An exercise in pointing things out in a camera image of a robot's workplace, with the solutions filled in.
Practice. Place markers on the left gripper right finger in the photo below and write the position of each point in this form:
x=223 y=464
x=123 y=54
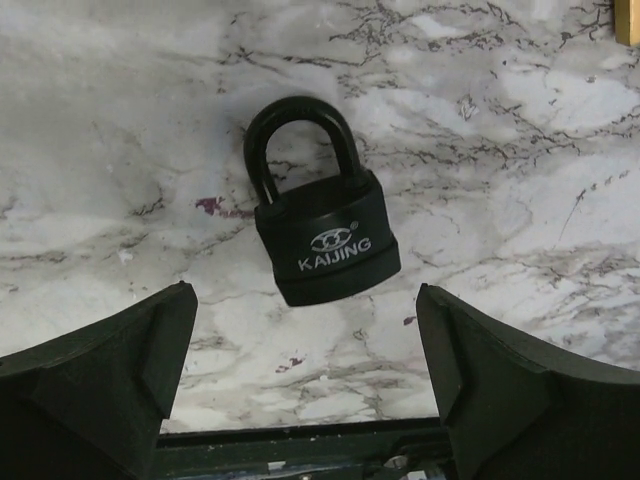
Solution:
x=517 y=407

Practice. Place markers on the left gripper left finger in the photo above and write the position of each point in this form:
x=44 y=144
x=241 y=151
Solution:
x=89 y=404

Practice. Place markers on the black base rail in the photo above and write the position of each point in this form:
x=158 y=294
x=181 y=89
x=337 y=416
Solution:
x=396 y=449

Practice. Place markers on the brass padlock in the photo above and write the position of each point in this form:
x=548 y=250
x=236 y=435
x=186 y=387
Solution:
x=627 y=22

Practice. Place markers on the black padlock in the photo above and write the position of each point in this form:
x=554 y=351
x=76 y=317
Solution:
x=328 y=239

